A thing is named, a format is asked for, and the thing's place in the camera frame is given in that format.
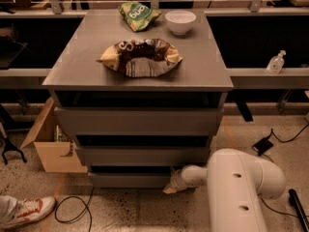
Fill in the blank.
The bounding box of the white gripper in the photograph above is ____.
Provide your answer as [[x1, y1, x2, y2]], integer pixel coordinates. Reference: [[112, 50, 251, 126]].
[[163, 170, 184, 194]]

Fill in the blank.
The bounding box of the white and red sneaker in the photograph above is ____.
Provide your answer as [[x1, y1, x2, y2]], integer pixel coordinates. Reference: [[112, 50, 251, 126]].
[[0, 195, 56, 229]]

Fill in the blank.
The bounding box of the grey top drawer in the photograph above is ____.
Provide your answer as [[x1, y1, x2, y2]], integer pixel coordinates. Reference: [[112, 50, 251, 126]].
[[54, 107, 223, 136]]

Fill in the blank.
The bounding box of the brown crumpled chip bag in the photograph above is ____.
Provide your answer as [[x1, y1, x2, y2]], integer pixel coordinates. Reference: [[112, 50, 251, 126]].
[[98, 38, 183, 78]]

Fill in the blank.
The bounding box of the green chip bag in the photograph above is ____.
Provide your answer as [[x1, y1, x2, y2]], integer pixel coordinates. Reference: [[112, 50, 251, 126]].
[[118, 1, 162, 32]]

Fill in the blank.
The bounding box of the grey middle drawer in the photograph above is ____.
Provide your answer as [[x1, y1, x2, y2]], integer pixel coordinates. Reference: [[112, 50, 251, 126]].
[[75, 146, 210, 166]]

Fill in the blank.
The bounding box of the black stand foot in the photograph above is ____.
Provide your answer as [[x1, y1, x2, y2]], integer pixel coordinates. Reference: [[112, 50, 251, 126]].
[[0, 122, 27, 164]]

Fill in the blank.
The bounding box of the grey drawer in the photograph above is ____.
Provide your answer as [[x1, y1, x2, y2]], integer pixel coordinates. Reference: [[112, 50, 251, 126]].
[[54, 107, 223, 136], [88, 172, 170, 189], [75, 146, 210, 166]]

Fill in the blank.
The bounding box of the cardboard box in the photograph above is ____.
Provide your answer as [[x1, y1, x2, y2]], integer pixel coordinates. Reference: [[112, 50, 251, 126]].
[[20, 98, 87, 173]]

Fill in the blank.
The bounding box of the black tube on floor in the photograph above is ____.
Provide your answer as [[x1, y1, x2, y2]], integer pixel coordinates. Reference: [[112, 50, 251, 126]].
[[289, 188, 309, 232]]

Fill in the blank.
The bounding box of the white bowl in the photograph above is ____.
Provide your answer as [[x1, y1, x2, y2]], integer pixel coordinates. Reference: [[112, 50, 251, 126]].
[[165, 10, 196, 35]]

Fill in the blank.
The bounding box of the black cable right floor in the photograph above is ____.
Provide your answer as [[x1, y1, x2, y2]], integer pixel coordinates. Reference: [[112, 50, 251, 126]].
[[250, 123, 309, 218]]

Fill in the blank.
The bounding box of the grey drawer cabinet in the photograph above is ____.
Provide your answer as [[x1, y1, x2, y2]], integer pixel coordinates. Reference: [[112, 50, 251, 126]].
[[43, 10, 233, 188]]

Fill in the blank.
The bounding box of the grey bottom drawer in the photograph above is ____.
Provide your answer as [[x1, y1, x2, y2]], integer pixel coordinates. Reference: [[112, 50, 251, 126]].
[[88, 172, 170, 189]]

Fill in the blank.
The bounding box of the black cable loop left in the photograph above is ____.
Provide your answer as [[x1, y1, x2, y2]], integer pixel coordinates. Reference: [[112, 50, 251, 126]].
[[53, 187, 96, 232]]

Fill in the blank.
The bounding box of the black power adapter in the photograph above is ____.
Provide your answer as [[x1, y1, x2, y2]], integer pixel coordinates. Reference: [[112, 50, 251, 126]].
[[253, 137, 273, 156]]

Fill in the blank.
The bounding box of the green packet in box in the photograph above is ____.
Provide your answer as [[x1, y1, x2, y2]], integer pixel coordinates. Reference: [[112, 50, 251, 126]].
[[54, 125, 67, 142]]

